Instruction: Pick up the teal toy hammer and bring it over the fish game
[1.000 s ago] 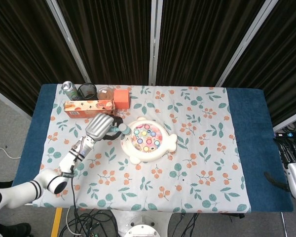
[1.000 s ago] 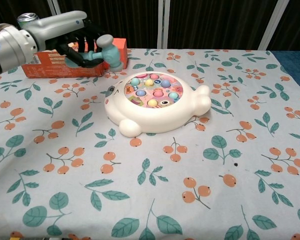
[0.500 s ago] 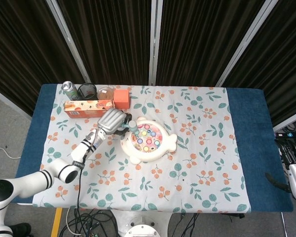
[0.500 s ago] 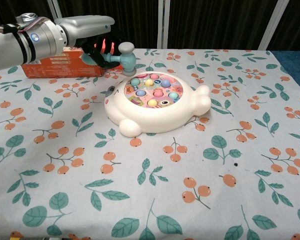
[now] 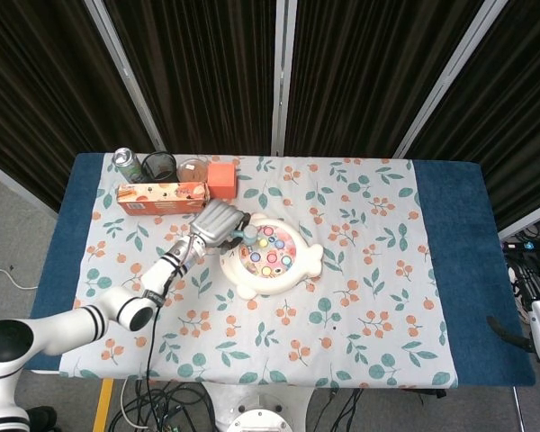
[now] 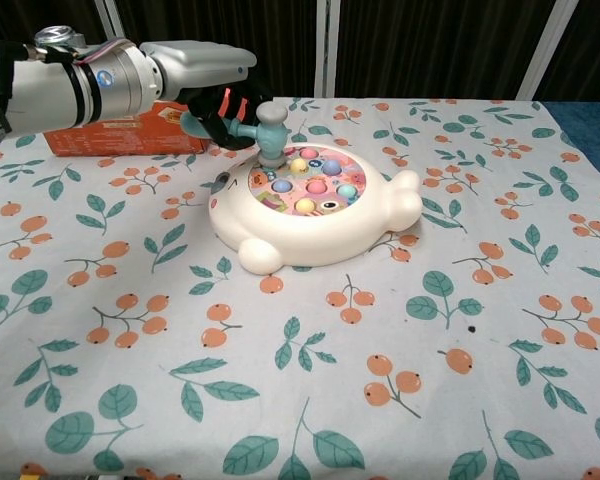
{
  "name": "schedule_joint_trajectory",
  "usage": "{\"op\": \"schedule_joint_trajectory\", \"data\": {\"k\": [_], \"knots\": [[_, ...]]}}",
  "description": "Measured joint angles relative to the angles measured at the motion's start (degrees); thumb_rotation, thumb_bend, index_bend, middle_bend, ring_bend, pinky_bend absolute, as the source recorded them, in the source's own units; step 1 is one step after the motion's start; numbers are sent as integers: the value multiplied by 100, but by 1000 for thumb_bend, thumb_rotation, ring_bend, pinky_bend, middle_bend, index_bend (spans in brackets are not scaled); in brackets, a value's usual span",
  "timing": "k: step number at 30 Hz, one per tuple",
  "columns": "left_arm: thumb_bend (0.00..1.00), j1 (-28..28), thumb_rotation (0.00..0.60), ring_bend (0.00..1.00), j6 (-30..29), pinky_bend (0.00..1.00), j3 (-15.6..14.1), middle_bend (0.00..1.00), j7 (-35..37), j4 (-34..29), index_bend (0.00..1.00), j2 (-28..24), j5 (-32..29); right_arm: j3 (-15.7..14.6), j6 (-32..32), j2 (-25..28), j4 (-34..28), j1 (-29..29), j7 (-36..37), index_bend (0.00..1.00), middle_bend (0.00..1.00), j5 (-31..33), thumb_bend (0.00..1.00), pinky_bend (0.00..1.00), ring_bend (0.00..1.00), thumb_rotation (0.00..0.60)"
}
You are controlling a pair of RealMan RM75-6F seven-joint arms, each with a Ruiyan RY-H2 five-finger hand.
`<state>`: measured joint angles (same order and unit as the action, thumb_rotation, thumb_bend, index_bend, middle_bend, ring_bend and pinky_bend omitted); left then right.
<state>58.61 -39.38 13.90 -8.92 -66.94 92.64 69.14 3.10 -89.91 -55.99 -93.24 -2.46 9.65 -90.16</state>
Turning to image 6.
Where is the floral print tablecloth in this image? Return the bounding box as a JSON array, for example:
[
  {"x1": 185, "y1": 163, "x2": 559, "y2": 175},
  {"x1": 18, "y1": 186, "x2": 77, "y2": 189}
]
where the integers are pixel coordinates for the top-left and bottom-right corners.
[{"x1": 0, "y1": 94, "x2": 600, "y2": 480}]

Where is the grey metal partition post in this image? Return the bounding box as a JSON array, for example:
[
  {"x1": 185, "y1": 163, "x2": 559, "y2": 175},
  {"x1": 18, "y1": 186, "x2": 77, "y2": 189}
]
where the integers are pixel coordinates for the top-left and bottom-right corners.
[
  {"x1": 313, "y1": 0, "x2": 339, "y2": 99},
  {"x1": 516, "y1": 0, "x2": 567, "y2": 102},
  {"x1": 98, "y1": 0, "x2": 127, "y2": 43}
]

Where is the dark pleated curtain panel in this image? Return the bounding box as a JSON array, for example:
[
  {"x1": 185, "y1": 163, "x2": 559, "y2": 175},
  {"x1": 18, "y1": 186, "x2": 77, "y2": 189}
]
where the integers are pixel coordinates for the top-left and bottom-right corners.
[
  {"x1": 532, "y1": 0, "x2": 600, "y2": 104},
  {"x1": 333, "y1": 0, "x2": 554, "y2": 101},
  {"x1": 0, "y1": 0, "x2": 112, "y2": 50},
  {"x1": 114, "y1": 0, "x2": 322, "y2": 99}
]

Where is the orange snack carton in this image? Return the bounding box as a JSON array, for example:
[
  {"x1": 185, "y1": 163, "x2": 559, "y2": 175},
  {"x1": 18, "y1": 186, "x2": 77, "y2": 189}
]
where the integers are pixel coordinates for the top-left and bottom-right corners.
[{"x1": 44, "y1": 99, "x2": 214, "y2": 158}]

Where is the pink wrist wire bundle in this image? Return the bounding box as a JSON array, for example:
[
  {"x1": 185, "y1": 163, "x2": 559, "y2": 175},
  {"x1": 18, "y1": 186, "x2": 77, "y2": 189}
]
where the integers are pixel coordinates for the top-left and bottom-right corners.
[{"x1": 72, "y1": 40, "x2": 129, "y2": 66}]

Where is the teal grey toy hammer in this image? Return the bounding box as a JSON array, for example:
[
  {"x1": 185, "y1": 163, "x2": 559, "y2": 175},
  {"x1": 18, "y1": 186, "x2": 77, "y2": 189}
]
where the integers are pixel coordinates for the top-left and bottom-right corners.
[{"x1": 181, "y1": 101, "x2": 294, "y2": 170}]

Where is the blue table cover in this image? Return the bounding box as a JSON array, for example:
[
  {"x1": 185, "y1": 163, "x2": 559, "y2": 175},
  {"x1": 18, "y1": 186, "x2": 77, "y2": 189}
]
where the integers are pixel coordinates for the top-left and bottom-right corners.
[{"x1": 543, "y1": 100, "x2": 600, "y2": 194}]

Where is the white plastic whack-a-mole toy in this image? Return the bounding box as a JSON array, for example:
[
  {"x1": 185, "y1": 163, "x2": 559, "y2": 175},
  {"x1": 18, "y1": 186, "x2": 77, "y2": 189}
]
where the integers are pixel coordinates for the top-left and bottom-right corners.
[{"x1": 207, "y1": 142, "x2": 424, "y2": 276}]

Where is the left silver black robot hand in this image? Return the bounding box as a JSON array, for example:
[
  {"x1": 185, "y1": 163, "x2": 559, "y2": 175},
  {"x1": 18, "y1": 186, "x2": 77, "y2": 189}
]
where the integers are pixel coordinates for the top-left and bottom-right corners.
[{"x1": 139, "y1": 40, "x2": 277, "y2": 152}]

